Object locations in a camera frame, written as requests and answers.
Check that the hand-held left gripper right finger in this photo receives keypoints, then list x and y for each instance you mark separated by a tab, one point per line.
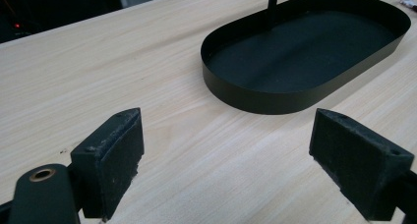
360	165

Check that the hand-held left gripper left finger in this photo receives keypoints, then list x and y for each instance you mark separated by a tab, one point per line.
108	158

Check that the black oval metal tray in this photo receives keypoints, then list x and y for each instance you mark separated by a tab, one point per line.
301	53

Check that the black metal stand pole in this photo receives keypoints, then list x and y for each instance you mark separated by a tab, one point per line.
272	1

